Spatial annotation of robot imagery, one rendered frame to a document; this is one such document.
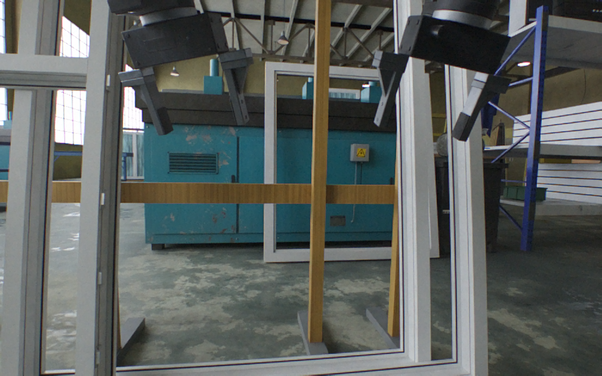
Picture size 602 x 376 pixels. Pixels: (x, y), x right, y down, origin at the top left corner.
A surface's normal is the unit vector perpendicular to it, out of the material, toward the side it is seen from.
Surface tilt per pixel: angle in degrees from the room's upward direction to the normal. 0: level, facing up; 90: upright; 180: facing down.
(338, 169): 90
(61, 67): 82
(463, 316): 90
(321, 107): 90
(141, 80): 114
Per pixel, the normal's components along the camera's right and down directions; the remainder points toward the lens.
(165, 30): -0.14, 0.47
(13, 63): 0.15, -0.06
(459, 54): 0.07, 0.47
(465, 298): -0.99, -0.01
